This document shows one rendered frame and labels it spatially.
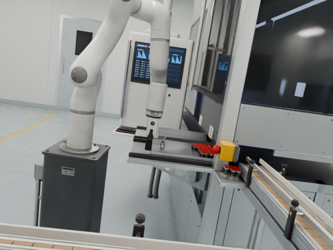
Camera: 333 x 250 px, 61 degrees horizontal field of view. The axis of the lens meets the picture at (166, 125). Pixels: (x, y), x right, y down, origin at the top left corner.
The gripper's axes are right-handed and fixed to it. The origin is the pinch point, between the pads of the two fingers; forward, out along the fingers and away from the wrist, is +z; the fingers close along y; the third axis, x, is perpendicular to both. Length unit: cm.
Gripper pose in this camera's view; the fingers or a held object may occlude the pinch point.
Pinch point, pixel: (148, 146)
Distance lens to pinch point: 141.7
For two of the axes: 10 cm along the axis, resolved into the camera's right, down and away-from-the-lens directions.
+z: -1.7, 9.7, 1.9
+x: -9.8, -1.6, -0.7
